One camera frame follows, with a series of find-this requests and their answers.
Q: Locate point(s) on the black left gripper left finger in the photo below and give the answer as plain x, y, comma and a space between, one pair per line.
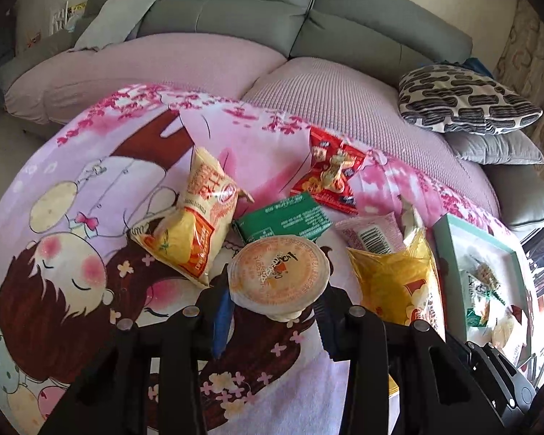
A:
111, 392

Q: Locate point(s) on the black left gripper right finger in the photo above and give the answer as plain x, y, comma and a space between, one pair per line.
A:
402, 379

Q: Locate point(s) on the yellow soft bread packet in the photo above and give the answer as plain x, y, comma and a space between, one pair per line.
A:
401, 287

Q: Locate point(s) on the pink barcode snack packet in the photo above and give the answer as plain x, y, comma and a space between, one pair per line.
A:
374, 234

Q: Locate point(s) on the orange lidded jelly cup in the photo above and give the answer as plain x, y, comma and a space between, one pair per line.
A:
278, 277

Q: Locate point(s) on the red peanut snack packet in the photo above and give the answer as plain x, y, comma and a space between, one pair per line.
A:
333, 164

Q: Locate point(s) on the clear green biscuit packet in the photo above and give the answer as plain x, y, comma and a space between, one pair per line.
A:
482, 294

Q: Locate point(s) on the clear white cake packet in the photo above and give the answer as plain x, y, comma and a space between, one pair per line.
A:
510, 332

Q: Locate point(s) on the teal rimmed white tray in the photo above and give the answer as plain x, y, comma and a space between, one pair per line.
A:
461, 247

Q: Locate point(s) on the pale green white snack packet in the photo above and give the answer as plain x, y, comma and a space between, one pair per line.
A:
411, 221

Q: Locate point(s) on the orange yellow snack packet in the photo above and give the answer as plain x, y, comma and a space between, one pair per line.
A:
189, 236

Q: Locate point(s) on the pink cartoon blanket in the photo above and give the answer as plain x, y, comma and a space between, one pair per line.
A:
79, 244

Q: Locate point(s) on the green rectangular snack packet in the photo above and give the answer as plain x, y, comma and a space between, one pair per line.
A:
283, 218

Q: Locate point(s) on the grey cushion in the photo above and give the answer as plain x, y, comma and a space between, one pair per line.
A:
495, 149

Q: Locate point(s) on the black white patterned cushion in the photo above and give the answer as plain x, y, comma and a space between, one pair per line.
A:
450, 99

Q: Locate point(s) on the pink waffle sofa cover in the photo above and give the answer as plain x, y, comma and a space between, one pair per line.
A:
51, 83

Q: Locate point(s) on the teal cloth behind cushion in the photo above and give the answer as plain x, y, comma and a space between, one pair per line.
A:
470, 67

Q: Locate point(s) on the patterned beige curtain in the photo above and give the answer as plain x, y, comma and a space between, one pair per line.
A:
521, 65

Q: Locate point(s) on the light grey pillow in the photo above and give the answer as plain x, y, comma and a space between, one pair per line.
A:
115, 21

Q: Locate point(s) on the grey sofa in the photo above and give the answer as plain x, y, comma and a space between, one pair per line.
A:
384, 39

